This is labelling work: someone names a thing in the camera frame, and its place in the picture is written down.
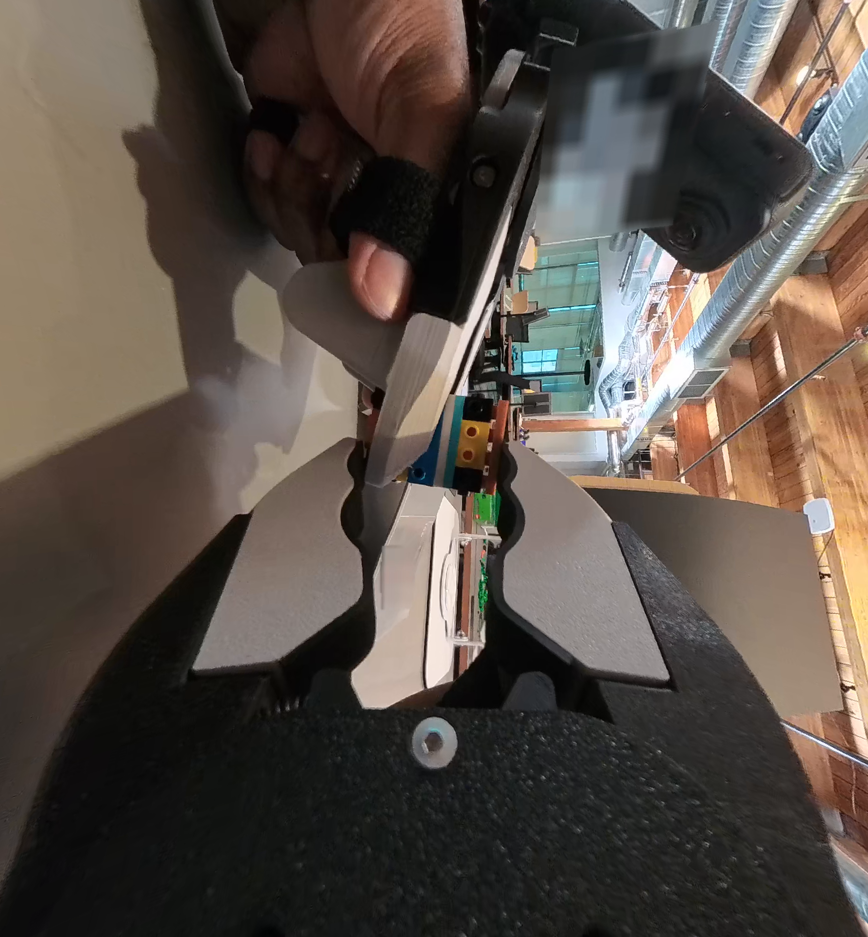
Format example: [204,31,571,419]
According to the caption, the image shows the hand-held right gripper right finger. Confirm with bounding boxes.
[488,443,672,687]

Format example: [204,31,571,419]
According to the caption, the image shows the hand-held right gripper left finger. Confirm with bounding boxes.
[191,438,376,674]

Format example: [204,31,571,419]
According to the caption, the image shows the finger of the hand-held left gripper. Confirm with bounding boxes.
[364,309,491,489]

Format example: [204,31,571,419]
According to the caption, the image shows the brown teal toy brick model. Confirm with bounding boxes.
[361,395,515,499]

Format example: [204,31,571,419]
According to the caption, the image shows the white desk stand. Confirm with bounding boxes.
[423,492,502,689]

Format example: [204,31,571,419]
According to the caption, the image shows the grey desk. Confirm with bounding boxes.
[0,0,405,937]

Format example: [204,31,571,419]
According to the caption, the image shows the person's left hand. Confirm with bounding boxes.
[242,0,473,323]

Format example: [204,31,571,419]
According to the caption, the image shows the black floor lamp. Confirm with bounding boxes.
[492,357,593,387]

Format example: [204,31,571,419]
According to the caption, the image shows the silver air duct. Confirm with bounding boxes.
[708,0,804,85]
[601,11,868,414]

